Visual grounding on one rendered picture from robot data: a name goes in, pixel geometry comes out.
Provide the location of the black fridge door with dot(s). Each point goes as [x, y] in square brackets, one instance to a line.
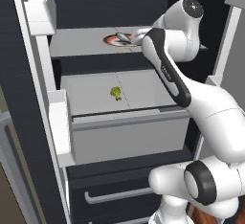
[22, 106]

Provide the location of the black fridge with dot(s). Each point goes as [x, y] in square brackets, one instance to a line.
[108, 1]

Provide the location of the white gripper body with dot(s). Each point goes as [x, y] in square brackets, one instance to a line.
[138, 37]

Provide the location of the small white door bin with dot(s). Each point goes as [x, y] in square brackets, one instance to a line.
[40, 11]

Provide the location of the orange and white plate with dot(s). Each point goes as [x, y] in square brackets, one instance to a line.
[111, 40]

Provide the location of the grey fish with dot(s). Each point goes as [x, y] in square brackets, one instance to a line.
[123, 37]

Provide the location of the tall white door bin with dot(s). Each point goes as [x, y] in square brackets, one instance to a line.
[60, 129]

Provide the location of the black freezer drawer front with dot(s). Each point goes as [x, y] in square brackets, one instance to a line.
[108, 180]

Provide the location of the grey fridge shelf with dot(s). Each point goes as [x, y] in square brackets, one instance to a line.
[79, 42]

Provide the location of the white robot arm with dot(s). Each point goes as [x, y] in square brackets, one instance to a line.
[217, 119]

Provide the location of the green broccoli floret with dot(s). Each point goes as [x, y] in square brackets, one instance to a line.
[115, 93]

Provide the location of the white fridge crisper drawer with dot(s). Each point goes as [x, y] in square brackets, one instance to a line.
[127, 135]

